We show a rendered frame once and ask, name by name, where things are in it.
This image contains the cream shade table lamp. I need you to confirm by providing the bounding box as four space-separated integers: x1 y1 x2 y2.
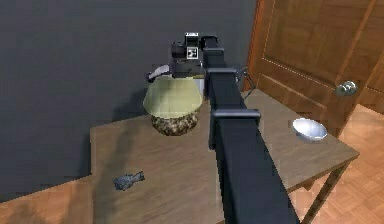
142 74 204 137

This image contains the white bowl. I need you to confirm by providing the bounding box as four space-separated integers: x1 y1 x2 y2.
292 117 329 143

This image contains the silver round door knob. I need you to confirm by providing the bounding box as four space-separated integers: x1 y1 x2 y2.
334 80 359 97

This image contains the small grey lumpy object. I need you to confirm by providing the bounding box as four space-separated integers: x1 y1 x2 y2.
112 170 146 192

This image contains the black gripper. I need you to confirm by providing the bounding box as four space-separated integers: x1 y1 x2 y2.
145 40 205 84

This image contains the brown wooden table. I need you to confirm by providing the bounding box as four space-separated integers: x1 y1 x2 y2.
89 87 361 224

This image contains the brown wooden room door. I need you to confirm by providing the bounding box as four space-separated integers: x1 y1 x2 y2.
242 0 384 138

